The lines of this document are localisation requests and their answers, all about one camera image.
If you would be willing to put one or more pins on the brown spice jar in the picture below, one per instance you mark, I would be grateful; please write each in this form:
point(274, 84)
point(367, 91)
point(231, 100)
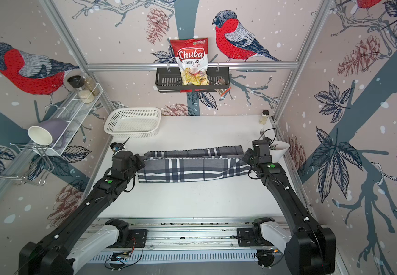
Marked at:
point(115, 147)

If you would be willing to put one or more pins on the white wire wall shelf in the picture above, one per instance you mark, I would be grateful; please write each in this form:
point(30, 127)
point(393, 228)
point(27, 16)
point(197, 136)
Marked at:
point(73, 111)

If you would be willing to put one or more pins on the red Chuba chips bag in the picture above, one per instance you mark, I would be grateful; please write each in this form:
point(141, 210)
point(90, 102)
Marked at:
point(192, 58)

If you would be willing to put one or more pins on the lilac and white mug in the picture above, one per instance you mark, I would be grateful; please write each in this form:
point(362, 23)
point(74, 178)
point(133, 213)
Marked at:
point(47, 132)

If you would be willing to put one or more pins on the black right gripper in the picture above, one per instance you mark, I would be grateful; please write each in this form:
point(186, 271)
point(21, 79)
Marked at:
point(245, 157)

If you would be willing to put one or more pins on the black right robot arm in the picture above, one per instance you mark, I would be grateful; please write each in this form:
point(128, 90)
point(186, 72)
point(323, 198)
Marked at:
point(307, 247)

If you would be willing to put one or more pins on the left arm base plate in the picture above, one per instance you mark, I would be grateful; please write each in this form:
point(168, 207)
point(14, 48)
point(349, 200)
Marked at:
point(131, 239)

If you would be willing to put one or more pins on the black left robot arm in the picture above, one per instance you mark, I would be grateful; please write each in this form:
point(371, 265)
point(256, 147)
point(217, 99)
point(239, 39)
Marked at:
point(51, 255)

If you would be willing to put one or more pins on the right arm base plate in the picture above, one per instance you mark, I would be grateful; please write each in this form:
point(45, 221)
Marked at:
point(247, 238)

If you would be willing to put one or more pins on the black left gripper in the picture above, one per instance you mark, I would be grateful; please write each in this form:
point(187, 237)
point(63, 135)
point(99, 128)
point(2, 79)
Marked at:
point(137, 158)

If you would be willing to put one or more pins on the grey plaid pillowcase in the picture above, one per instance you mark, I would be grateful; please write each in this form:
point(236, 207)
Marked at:
point(195, 165)

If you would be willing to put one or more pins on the black wire wall basket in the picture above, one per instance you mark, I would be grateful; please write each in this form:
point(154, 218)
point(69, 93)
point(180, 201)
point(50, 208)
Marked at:
point(177, 80)

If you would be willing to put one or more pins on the metal wire mug rack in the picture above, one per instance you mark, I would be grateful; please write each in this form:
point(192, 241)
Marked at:
point(26, 163)

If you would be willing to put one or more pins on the white utensil cup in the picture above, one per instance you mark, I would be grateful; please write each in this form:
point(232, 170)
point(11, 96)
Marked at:
point(278, 150)

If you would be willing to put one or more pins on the small glass spice bottle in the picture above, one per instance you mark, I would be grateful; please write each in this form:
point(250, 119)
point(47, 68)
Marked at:
point(264, 117)

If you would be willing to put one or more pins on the white plastic basket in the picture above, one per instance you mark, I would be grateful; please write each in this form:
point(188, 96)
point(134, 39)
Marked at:
point(141, 122)

